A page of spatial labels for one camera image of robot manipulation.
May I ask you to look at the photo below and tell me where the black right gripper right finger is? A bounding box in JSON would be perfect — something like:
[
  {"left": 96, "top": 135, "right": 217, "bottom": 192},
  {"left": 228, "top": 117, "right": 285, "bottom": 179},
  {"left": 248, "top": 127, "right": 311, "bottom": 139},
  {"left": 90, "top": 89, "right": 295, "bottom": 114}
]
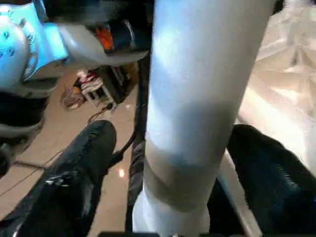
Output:
[{"left": 226, "top": 124, "right": 316, "bottom": 237}]

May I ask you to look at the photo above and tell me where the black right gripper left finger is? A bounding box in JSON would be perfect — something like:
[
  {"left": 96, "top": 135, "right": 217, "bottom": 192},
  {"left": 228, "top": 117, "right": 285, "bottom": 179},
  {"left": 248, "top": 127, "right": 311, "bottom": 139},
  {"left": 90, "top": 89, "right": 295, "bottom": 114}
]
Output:
[{"left": 0, "top": 120, "right": 117, "bottom": 237}]

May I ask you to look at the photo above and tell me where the white plastic table top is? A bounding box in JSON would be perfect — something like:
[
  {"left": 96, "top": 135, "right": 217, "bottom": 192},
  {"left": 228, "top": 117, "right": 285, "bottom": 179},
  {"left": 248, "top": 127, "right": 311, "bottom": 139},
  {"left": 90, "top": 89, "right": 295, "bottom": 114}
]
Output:
[{"left": 215, "top": 0, "right": 316, "bottom": 237}]

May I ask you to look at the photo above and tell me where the white plastic table leg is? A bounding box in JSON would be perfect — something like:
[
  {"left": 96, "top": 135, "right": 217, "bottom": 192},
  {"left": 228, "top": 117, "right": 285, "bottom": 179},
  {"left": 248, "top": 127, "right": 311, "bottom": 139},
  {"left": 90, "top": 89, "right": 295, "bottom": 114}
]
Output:
[{"left": 132, "top": 0, "right": 277, "bottom": 237}]

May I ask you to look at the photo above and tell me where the red white floor clutter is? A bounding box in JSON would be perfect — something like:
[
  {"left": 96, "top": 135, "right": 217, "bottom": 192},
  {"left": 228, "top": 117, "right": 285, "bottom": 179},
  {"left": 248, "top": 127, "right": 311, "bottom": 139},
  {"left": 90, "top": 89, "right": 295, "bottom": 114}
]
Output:
[{"left": 60, "top": 63, "right": 140, "bottom": 112}]

